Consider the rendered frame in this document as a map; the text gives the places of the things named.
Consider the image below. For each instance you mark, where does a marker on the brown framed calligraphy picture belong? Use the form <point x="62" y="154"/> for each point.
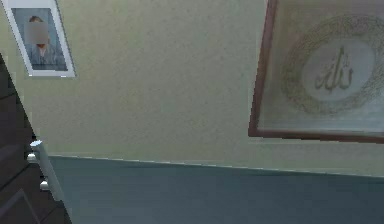
<point x="326" y="76"/>

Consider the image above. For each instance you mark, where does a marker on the white framed portrait picture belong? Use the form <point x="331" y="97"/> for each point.
<point x="41" y="46"/>

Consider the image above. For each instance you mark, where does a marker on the dark brown room door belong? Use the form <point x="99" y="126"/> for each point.
<point x="15" y="160"/>

